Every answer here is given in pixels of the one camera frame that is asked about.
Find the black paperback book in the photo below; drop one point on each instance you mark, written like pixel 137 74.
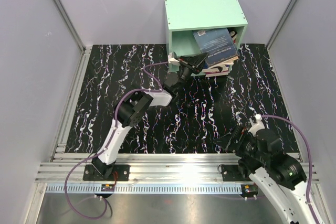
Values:
pixel 234 34

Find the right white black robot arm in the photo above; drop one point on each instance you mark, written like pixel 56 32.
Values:
pixel 280 176

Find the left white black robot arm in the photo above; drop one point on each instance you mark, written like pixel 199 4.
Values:
pixel 133 106

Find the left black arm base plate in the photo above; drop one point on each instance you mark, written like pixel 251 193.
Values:
pixel 119 172

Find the white slotted cable duct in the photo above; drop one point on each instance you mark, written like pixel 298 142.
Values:
pixel 162 189

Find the purple 117-Storey Treehouse book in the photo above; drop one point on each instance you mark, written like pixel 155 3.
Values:
pixel 217 73

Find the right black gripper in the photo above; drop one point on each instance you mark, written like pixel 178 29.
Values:
pixel 226 140

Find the dark blue hardcover book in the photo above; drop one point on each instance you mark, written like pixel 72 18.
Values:
pixel 218 45

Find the mint green shelf cabinet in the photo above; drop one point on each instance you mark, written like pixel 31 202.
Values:
pixel 184 17

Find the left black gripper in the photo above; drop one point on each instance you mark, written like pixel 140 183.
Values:
pixel 192 64

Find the aluminium rail frame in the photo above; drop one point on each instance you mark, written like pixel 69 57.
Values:
pixel 190 169

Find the blue orange Jane Eyre book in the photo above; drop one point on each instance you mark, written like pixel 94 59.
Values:
pixel 218 68

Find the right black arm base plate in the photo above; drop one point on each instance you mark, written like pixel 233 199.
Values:
pixel 230 173

